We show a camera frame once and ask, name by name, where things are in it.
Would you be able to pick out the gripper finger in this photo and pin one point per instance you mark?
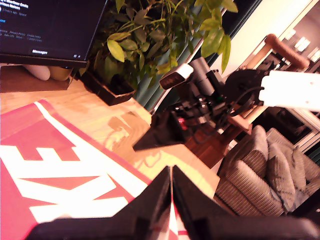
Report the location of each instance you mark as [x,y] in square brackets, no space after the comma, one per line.
[152,200]
[195,202]
[167,135]
[161,117]

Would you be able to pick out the red Nike shoebox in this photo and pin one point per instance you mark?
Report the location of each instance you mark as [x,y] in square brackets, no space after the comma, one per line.
[50,160]

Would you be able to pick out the dark plant pot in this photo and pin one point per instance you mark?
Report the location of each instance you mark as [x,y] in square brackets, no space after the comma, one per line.
[110,95]

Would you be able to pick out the grey striped sofa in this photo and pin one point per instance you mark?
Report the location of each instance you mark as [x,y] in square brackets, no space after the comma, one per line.
[250,190]

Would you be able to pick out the green leafy houseplant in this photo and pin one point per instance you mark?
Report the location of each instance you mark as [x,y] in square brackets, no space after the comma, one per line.
[140,32]

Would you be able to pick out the grey striped cushion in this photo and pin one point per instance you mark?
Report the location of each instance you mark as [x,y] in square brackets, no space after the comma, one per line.
[280,175]
[300,167]

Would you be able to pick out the brown wooden chair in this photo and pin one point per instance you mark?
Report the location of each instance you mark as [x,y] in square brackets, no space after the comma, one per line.
[287,53]

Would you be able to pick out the pale green rounded object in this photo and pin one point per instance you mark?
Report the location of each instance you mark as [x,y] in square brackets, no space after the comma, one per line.
[60,73]

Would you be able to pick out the white rounded object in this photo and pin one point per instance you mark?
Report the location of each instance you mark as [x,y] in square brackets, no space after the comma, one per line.
[37,72]

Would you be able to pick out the wide black computer monitor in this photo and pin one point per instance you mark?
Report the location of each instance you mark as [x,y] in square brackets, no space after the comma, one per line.
[50,25]

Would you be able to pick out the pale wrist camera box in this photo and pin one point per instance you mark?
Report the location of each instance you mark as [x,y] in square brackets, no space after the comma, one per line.
[178,75]

